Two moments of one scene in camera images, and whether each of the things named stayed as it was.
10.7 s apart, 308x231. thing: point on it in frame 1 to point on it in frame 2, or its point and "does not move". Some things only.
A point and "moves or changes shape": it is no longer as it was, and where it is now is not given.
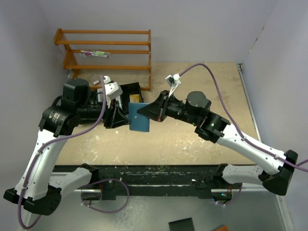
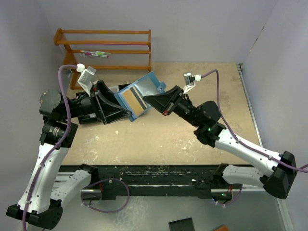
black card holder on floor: [183, 224] does not move
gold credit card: [134, 98] moves or changes shape
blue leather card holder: [138, 122] to [132, 98]
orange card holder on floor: [224, 227] does not move
